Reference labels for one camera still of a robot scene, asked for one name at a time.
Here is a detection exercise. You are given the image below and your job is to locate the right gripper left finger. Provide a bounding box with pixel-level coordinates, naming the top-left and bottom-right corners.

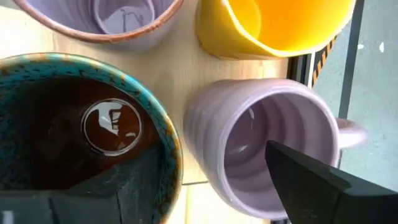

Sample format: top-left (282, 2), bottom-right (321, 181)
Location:
top-left (49, 144), bottom-right (166, 224)

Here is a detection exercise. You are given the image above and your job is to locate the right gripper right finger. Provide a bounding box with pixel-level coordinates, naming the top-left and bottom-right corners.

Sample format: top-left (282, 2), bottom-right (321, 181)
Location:
top-left (265, 139), bottom-right (398, 224)

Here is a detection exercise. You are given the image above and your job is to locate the dark teal mug brown interior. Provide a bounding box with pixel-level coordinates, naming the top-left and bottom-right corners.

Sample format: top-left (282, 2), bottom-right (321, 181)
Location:
top-left (0, 52), bottom-right (184, 224)

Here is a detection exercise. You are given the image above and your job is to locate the lilac ribbed mug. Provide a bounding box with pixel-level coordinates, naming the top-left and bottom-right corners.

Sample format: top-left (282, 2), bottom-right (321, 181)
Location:
top-left (183, 77), bottom-right (368, 221)

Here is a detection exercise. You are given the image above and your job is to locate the yellow mug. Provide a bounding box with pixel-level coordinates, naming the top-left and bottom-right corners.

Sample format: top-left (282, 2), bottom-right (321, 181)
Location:
top-left (195, 0), bottom-right (357, 61)

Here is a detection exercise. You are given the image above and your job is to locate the mauve mug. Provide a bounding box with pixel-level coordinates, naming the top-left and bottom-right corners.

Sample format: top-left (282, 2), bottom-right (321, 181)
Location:
top-left (12, 0), bottom-right (185, 52)

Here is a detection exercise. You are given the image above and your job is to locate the black aluminium table frame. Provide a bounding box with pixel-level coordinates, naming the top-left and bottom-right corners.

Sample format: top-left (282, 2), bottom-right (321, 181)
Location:
top-left (285, 52), bottom-right (315, 86)

